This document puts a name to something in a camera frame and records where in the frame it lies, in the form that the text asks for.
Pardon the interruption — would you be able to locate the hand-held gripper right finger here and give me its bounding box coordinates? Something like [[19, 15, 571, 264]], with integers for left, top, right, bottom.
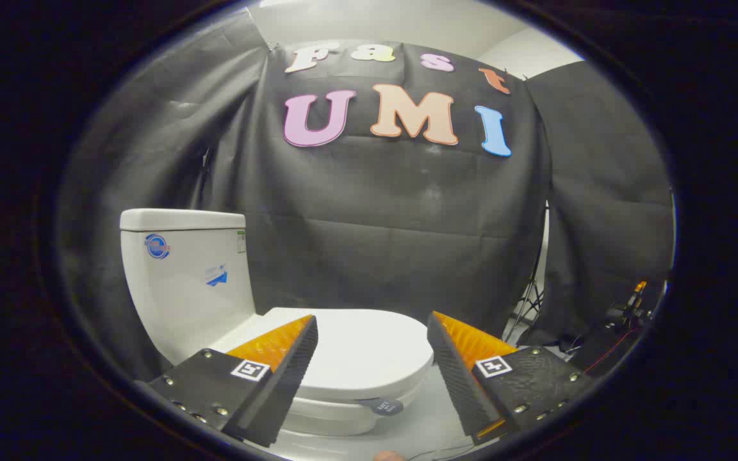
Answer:
[[427, 311, 594, 446]]

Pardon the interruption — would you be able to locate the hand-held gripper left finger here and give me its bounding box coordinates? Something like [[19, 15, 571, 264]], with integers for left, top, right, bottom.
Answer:
[[135, 314, 320, 448]]

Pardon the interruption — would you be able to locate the black lid pull handle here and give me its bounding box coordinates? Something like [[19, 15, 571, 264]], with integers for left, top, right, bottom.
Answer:
[[356, 398, 405, 417]]

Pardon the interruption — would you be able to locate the white toilet lid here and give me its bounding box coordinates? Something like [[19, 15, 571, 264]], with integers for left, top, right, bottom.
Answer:
[[228, 307, 435, 403]]

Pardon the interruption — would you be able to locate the white ceramic toilet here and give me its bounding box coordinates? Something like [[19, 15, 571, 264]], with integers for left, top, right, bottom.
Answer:
[[119, 209, 434, 439]]

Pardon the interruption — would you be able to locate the black tripod stand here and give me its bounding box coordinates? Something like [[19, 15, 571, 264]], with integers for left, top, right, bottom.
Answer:
[[504, 205, 552, 346]]

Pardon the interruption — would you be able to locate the black backdrop cloth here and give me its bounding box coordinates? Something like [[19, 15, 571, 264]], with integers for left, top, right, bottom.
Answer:
[[58, 13, 676, 385]]

